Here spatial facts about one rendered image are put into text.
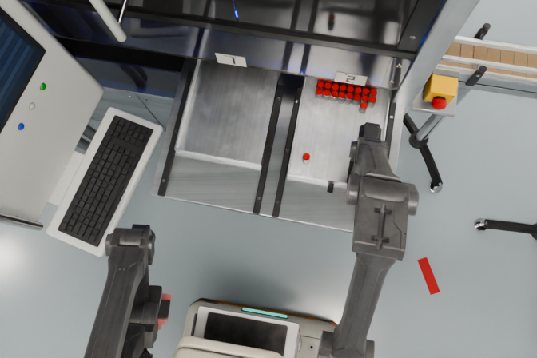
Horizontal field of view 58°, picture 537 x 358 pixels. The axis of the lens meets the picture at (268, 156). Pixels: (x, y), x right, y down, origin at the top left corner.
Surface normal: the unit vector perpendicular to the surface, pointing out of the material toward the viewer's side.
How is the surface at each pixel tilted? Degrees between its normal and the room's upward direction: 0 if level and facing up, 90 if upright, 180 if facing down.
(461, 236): 0
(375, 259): 53
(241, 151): 0
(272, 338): 0
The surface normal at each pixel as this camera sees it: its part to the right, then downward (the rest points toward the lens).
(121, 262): 0.11, -0.81
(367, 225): -0.03, -0.50
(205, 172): -0.05, -0.25
